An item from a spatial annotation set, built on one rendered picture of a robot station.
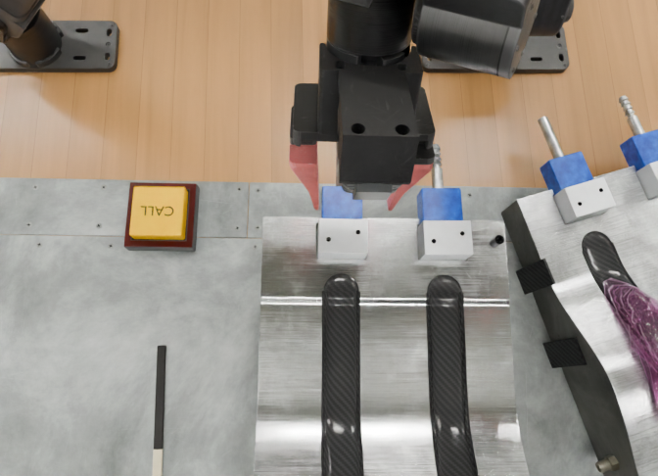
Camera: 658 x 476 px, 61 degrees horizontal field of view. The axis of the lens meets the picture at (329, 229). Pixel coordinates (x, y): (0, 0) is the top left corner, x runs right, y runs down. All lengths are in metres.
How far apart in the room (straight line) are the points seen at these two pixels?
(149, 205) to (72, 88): 0.21
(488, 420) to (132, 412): 0.38
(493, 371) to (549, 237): 0.17
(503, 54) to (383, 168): 0.09
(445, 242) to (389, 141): 0.28
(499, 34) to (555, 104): 0.49
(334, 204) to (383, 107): 0.27
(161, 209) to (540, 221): 0.44
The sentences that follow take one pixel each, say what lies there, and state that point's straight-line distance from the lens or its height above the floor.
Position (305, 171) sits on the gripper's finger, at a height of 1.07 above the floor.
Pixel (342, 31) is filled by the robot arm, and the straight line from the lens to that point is 0.38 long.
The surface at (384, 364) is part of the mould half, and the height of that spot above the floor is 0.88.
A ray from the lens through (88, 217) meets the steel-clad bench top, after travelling 0.74.
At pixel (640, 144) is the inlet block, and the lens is 0.77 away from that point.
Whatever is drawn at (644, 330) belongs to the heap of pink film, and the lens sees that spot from 0.67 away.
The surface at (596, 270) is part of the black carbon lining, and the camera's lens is 0.71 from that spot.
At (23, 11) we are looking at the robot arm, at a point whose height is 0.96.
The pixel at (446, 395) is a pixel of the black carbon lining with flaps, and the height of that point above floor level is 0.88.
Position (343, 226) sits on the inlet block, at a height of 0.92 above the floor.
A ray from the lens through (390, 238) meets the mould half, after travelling 0.60.
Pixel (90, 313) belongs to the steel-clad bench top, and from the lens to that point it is 0.71.
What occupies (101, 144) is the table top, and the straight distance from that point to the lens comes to 0.77.
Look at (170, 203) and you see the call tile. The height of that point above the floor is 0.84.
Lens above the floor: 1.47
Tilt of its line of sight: 75 degrees down
